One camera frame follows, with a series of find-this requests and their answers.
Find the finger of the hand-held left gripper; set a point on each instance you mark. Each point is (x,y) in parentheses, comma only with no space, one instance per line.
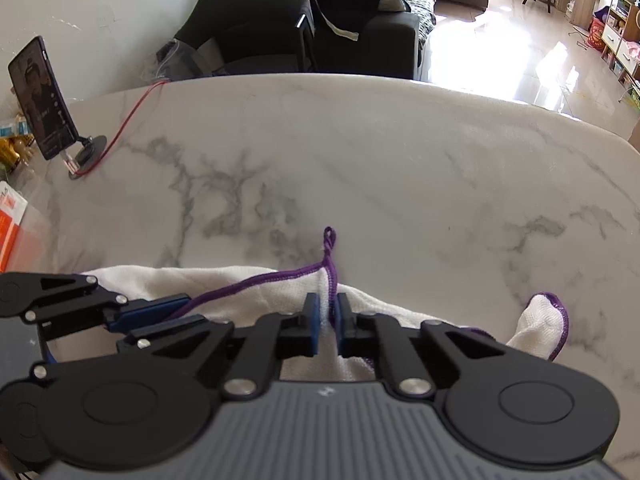
(135,342)
(150,310)

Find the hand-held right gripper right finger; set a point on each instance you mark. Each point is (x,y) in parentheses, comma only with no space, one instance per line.
(343,325)

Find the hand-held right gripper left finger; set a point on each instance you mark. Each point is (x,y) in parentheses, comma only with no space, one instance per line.
(312,325)

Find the white towel with purple edge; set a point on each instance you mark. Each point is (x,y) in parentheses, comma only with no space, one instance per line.
(225,285)

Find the orange box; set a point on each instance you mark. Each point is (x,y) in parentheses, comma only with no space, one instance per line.
(9,225)

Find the black round phone stand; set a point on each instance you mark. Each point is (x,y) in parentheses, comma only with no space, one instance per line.
(90,152)

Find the blue and white small box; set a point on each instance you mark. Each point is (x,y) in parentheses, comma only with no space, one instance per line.
(10,129)

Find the black smartphone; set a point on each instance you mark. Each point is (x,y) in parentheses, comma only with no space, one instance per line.
(42,95)

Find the clear plastic bag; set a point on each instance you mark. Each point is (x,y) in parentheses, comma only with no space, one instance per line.
(172,60)

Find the dark grey sofa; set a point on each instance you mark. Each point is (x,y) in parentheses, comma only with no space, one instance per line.
(380,40)

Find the black dining chair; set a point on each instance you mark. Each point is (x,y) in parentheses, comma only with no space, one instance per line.
(250,15)

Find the patterned sofa blanket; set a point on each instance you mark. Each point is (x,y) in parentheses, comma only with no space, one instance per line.
(422,2)

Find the red bag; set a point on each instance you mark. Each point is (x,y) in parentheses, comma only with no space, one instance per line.
(596,35)

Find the white drawer cabinet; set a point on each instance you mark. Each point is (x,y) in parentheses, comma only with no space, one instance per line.
(622,45)

